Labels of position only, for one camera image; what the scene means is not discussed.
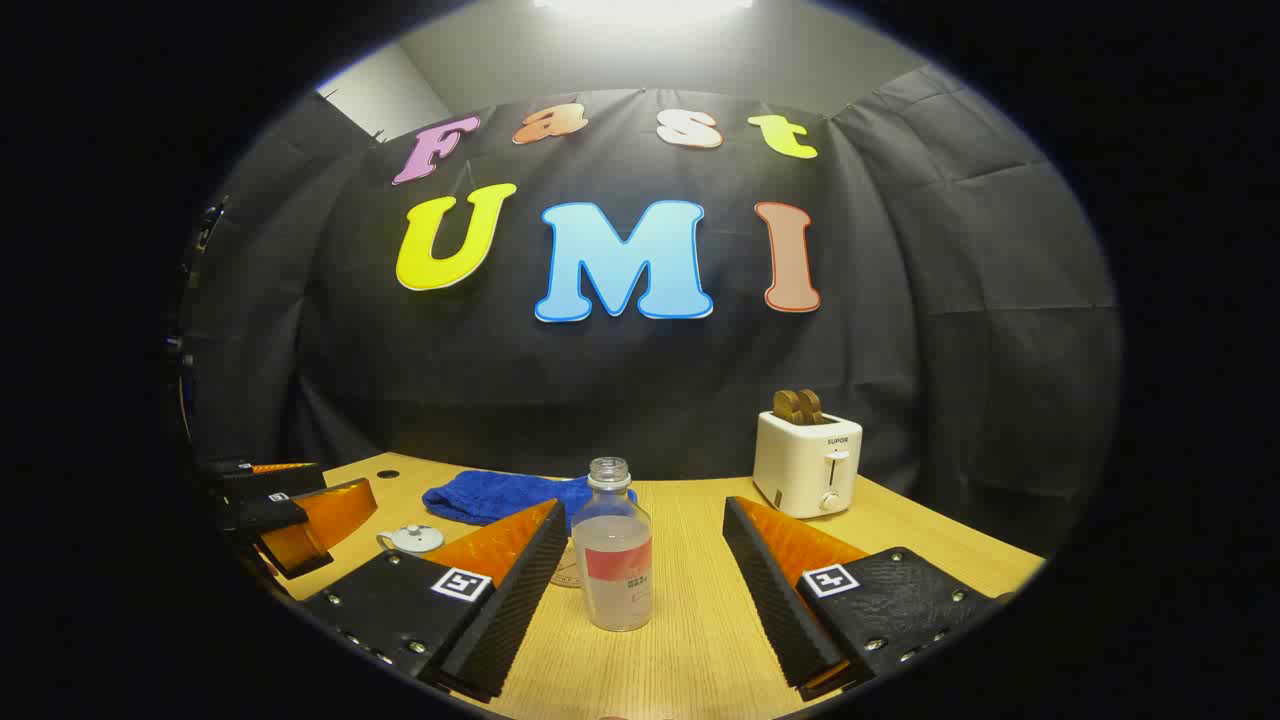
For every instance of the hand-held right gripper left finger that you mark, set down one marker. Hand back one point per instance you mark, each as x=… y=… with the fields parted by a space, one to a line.
x=520 y=610

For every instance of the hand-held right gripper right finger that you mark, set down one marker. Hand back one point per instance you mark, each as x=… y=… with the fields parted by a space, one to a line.
x=775 y=600

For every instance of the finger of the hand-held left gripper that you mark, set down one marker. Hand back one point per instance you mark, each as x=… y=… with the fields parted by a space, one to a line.
x=270 y=478
x=275 y=515

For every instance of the round wooden coaster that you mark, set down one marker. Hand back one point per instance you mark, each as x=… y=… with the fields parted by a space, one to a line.
x=566 y=575

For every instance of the clear plastic water bottle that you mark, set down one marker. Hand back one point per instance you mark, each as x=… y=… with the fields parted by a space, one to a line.
x=612 y=600

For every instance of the white teacup lid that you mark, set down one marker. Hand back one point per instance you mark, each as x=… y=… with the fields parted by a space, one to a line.
x=415 y=540

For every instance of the blue towel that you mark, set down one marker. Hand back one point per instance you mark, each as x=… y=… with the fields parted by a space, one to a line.
x=490 y=495

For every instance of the white toaster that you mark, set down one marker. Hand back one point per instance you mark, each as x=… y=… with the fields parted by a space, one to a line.
x=800 y=470

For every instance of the brown wooden toast slice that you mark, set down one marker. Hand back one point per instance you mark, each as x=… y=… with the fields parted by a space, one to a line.
x=787 y=405
x=811 y=405

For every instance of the black backdrop cloth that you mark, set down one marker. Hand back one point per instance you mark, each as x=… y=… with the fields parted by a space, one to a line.
x=600 y=380

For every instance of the ceiling light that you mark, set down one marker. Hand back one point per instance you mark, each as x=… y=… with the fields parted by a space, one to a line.
x=640 y=10

